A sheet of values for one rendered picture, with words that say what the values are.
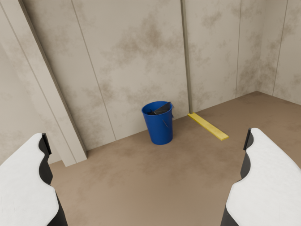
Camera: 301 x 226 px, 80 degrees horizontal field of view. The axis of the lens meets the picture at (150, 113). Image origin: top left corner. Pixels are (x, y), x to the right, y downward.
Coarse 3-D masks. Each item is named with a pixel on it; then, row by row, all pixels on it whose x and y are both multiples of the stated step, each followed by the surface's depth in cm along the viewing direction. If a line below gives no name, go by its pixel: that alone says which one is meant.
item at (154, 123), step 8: (152, 104) 272; (160, 104) 272; (168, 104) 258; (144, 112) 263; (152, 112) 261; (160, 112) 256; (168, 112) 240; (152, 120) 241; (160, 120) 240; (168, 120) 246; (152, 128) 250; (160, 128) 247; (168, 128) 252; (152, 136) 260; (160, 136) 254; (168, 136) 259; (160, 144) 263
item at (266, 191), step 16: (256, 128) 11; (256, 144) 10; (272, 144) 10; (256, 160) 9; (272, 160) 8; (288, 160) 8; (256, 176) 8; (272, 176) 8; (288, 176) 8; (240, 192) 7; (256, 192) 7; (272, 192) 7; (288, 192) 7; (240, 208) 6; (256, 208) 6; (272, 208) 6; (288, 208) 6; (224, 224) 7; (240, 224) 6; (256, 224) 6; (272, 224) 6; (288, 224) 6
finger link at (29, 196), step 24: (24, 144) 10; (48, 144) 12; (0, 168) 9; (24, 168) 9; (48, 168) 10; (0, 192) 7; (24, 192) 7; (48, 192) 7; (0, 216) 6; (24, 216) 6; (48, 216) 6
